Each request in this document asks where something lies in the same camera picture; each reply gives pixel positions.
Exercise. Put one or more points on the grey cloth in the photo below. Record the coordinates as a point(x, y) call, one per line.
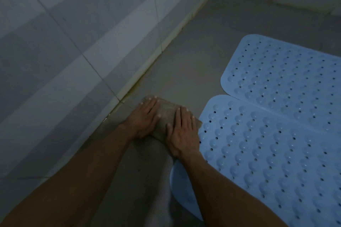
point(167, 113)

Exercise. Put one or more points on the person's left forearm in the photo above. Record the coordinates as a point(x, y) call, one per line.
point(66, 181)

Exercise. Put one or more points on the person's right forearm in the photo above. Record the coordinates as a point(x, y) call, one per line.
point(226, 195)

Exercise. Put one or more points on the person's left hand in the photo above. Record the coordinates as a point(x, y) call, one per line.
point(141, 123)

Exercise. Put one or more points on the blue bath mat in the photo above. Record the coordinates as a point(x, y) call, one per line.
point(266, 160)
point(287, 80)

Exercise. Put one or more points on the person's right hand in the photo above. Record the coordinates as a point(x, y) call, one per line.
point(183, 136)

